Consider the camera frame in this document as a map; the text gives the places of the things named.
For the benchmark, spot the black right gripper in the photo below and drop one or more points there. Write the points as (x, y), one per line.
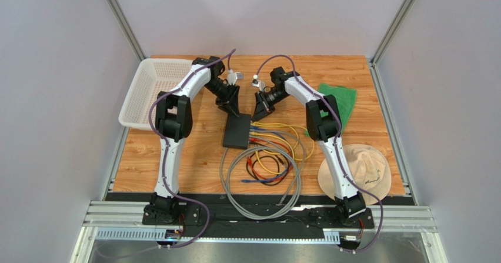
(264, 102)

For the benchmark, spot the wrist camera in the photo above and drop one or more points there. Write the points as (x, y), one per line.
(258, 83)
(232, 77)

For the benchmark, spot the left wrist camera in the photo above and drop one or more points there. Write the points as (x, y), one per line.
(232, 77)

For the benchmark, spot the white plastic basket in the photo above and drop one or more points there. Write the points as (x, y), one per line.
(152, 76)

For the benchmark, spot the black network switch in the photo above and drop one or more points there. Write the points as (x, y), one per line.
(237, 131)

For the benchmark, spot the yellow ethernet cable port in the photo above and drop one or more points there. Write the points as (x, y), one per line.
(282, 140)
(281, 128)

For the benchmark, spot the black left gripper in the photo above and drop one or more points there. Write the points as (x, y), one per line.
(234, 90)

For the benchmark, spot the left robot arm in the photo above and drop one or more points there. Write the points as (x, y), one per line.
(170, 117)

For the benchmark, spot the green cloth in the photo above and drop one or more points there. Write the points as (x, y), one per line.
(345, 99)

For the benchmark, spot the beige bucket hat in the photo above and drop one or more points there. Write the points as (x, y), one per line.
(370, 171)

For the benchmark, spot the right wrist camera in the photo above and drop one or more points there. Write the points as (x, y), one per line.
(258, 83)

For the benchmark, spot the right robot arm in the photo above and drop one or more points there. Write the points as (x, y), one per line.
(325, 127)

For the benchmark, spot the aluminium frame rail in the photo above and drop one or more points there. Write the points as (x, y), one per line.
(121, 220)

